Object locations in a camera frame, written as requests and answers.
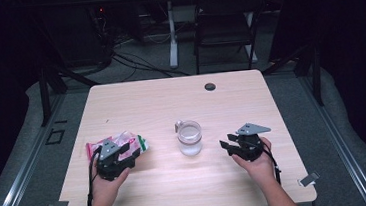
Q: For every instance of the white desk leg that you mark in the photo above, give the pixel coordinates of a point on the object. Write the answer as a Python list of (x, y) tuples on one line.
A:
[(251, 40), (173, 43)]

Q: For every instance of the dark equipment box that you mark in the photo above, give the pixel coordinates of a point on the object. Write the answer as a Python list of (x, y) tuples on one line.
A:
[(75, 38)]

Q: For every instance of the pink snack packet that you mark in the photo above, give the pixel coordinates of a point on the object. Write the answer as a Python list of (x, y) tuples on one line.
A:
[(125, 139)]

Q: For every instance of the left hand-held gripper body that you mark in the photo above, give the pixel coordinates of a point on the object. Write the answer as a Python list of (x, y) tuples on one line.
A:
[(109, 166)]

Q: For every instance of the clear glass cup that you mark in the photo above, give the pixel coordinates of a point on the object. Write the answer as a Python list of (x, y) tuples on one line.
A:
[(190, 139)]

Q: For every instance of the person's right hand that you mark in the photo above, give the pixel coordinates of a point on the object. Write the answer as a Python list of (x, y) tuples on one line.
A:
[(260, 168)]

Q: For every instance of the person's left hand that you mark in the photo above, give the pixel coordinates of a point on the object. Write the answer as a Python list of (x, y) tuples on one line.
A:
[(106, 190)]

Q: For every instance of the black metal stand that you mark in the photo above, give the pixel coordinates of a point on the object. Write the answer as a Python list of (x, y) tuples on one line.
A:
[(317, 77), (45, 98)]

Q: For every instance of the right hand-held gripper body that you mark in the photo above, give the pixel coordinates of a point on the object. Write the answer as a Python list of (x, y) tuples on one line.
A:
[(250, 145)]

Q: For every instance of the metal floor rail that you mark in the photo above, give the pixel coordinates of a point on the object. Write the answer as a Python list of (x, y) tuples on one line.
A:
[(342, 149), (20, 184)]

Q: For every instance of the black folding chair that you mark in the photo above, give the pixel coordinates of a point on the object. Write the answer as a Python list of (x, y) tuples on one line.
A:
[(224, 29)]

